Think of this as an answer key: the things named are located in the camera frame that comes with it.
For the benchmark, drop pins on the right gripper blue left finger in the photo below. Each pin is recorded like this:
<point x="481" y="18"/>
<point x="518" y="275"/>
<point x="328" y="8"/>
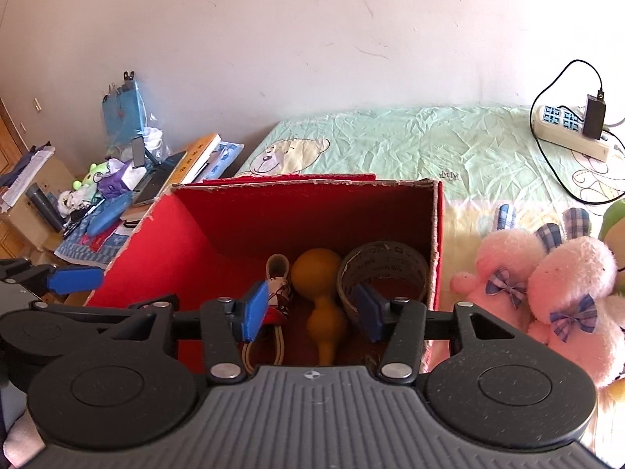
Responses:
<point x="248" y="313"/>

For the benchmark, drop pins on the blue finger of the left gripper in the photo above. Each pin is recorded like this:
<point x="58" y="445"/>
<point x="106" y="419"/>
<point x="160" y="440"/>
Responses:
<point x="75" y="279"/>

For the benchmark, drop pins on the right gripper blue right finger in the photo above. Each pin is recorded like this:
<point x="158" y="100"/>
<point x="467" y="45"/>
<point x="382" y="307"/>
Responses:
<point x="373" y="311"/>

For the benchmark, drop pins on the fabric doll with loop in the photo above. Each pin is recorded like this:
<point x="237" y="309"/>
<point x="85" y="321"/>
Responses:
<point x="269" y="345"/>

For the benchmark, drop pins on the printed packing tape roll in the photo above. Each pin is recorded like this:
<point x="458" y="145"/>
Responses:
<point x="398" y="272"/>

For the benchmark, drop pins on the orange wooden gourd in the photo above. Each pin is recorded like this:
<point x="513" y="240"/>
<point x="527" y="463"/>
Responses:
<point x="314" y="276"/>

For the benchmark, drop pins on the person's left hand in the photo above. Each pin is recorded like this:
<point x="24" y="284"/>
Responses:
<point x="23" y="442"/>

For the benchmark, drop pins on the cardboard boxes pile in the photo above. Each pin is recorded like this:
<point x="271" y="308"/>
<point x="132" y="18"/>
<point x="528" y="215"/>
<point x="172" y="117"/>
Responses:
<point x="24" y="219"/>

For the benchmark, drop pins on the large red cardboard box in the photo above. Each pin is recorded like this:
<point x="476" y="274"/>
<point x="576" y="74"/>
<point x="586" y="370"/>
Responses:
<point x="202" y="242"/>

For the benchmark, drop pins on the stack of books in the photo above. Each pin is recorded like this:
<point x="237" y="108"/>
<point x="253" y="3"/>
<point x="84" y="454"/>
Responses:
<point x="205" y="159"/>

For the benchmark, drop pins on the blue paper bag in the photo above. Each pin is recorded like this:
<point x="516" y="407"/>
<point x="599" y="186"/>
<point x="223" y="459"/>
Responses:
<point x="124" y="114"/>

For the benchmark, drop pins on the green cartoon bedsheet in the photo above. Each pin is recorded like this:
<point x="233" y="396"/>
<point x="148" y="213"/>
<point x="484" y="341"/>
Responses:
<point x="483" y="156"/>

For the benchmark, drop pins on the pink plush bunnies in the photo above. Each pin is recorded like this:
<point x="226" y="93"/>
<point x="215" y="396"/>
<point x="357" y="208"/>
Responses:
<point x="555" y="284"/>

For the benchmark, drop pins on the white power strip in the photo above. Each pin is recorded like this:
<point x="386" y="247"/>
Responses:
<point x="562" y="127"/>

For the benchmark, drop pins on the black charger adapter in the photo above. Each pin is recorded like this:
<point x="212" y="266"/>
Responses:
<point x="594" y="116"/>

